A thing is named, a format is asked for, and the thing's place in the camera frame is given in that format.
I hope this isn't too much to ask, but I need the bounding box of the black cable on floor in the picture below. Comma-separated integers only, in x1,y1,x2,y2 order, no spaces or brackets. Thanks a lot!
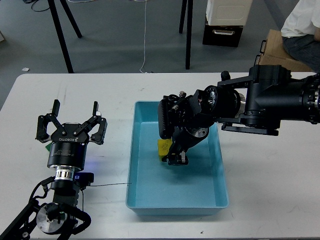
22,0,51,13

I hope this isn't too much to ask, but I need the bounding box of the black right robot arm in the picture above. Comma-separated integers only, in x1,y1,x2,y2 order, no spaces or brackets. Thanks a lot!
158,65,320,166

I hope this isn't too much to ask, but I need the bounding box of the seated person white shirt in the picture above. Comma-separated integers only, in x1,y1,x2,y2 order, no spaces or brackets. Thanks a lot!
281,0,320,74

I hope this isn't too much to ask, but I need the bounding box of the cardboard box with handles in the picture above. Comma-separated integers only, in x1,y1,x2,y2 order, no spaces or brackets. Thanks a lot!
255,29,312,72

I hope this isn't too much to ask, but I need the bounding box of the black tripod right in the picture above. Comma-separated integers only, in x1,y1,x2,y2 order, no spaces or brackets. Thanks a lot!
178,0,194,70

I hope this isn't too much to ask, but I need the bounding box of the black storage crate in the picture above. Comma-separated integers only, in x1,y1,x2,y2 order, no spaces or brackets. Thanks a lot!
202,23,244,48

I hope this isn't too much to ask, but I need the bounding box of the black tripod left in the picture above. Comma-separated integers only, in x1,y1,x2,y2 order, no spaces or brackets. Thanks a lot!
47,0,83,74

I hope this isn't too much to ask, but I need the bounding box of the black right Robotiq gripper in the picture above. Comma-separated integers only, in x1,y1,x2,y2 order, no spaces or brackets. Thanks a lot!
160,126,209,166

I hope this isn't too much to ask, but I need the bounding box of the blue plastic box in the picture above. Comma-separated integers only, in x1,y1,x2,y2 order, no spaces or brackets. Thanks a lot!
126,101,229,215

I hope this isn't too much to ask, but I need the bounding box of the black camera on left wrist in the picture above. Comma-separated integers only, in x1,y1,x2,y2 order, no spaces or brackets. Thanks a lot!
74,172,94,189

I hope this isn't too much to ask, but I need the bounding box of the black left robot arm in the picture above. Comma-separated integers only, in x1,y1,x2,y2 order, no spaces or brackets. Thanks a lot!
0,99,108,240

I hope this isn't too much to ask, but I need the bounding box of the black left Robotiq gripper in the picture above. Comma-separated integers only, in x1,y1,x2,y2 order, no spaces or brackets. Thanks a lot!
35,99,108,173

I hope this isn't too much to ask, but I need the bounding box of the black tripod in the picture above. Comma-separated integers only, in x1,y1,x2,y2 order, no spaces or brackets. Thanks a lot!
47,0,83,74
178,0,194,70

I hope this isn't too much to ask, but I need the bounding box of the thin black cable tie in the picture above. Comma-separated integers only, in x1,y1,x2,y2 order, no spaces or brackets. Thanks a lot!
90,182,132,187

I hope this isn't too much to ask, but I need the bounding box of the yellow block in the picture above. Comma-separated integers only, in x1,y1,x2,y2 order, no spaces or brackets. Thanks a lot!
157,139,172,162

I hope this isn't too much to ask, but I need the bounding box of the white appliance box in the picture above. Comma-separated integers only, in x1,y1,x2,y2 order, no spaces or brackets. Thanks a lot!
206,0,253,26

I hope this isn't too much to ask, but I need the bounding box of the green block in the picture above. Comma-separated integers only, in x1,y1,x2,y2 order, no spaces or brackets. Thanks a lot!
45,143,52,151

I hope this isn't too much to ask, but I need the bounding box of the white cable on floor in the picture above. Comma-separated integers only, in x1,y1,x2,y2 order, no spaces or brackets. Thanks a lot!
67,0,149,75

